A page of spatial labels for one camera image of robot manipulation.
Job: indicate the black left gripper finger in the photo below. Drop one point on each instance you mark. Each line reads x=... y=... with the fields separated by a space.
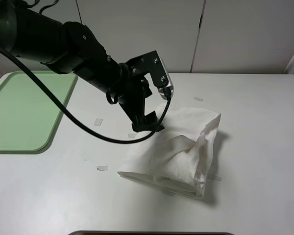
x=152 y=122
x=139 y=124

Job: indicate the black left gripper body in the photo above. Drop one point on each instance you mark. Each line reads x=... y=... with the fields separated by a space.
x=130 y=92

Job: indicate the white short sleeve t-shirt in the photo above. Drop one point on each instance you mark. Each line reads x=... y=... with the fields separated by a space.
x=176 y=159

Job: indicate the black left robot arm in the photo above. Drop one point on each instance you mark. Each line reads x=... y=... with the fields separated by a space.
x=71 y=47

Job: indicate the light green plastic tray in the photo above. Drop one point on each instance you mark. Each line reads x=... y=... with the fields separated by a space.
x=28 y=118

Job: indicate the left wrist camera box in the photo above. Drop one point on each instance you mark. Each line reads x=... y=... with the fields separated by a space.
x=153 y=64

